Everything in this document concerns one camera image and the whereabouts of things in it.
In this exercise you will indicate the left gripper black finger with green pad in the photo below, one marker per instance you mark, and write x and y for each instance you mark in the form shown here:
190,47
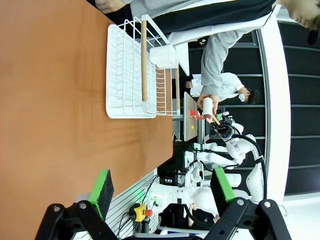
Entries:
101,192

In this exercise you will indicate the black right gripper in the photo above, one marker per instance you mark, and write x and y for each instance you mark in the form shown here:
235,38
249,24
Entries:
225,130

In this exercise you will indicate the white cup brown base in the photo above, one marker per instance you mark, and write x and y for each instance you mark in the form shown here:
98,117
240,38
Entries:
207,107

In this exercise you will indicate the aluminium profile robot base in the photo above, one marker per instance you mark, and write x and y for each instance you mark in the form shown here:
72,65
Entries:
130,197

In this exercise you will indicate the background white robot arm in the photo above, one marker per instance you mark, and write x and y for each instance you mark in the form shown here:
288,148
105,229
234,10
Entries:
215,156

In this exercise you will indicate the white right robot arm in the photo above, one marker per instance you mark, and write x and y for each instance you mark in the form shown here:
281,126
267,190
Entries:
255,180

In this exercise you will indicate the person's left hand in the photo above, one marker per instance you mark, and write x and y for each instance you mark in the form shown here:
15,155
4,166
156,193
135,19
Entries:
215,100

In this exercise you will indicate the person's right hand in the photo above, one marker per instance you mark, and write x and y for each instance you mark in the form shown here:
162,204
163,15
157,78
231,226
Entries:
108,5

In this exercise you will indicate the background wooden table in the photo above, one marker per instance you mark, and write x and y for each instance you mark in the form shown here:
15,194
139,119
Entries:
190,120

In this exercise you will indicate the red blocks on background table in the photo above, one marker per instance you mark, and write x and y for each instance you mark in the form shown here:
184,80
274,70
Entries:
193,113

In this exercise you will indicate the yellow red emergency stop button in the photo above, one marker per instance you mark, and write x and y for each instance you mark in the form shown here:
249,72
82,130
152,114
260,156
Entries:
141,212

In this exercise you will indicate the background person white coat mask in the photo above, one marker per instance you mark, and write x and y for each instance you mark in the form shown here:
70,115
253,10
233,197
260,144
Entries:
225,86

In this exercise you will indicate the black control box with display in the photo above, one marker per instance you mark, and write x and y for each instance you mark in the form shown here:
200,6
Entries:
171,178

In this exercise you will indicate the person in black shirt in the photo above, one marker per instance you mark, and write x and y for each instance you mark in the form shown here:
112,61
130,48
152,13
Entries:
197,218

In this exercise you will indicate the white cutlery holder cup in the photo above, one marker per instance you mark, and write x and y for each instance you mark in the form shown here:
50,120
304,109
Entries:
162,56

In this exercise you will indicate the person's torso black white clothing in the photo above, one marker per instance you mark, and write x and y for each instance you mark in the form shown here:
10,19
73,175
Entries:
212,12

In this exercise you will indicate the person's head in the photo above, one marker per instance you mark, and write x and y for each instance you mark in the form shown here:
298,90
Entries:
303,12

